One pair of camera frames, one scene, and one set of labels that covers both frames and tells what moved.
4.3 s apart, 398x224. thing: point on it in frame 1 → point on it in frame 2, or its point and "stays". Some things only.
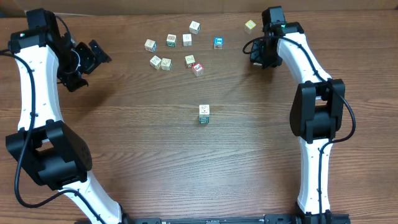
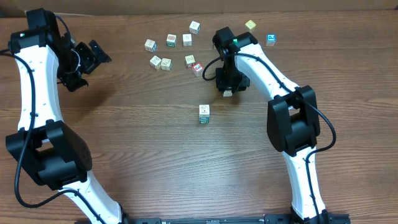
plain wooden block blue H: (204, 111) stays
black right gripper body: (258, 55) → (232, 86)
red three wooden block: (198, 69) stays
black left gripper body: (94, 53) stays
